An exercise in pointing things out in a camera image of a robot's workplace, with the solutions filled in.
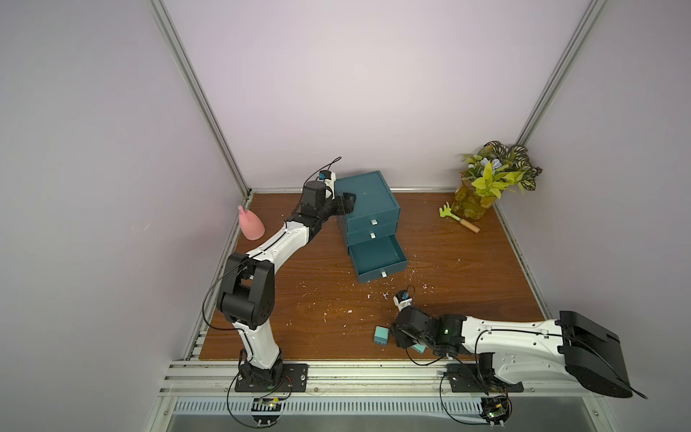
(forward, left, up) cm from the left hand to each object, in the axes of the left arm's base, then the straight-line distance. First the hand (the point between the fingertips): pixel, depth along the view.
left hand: (351, 195), depth 89 cm
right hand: (-37, -14, -20) cm, 44 cm away
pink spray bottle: (-3, +39, -14) cm, 41 cm away
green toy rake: (+12, -41, -21) cm, 48 cm away
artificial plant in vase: (+6, -46, +4) cm, 47 cm away
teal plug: (-39, -10, -20) cm, 45 cm away
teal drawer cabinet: (-8, -7, -10) cm, 14 cm away
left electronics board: (-58, +22, -25) cm, 67 cm away
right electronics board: (-57, -40, -23) cm, 73 cm away
